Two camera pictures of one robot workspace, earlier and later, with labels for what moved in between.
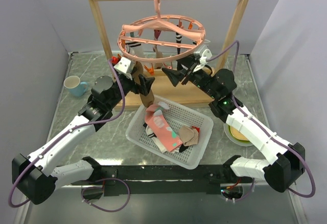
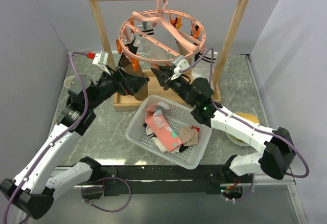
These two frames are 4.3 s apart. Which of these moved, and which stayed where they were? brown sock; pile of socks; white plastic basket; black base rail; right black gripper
Moved: brown sock; right black gripper
Stayed: black base rail; white plastic basket; pile of socks
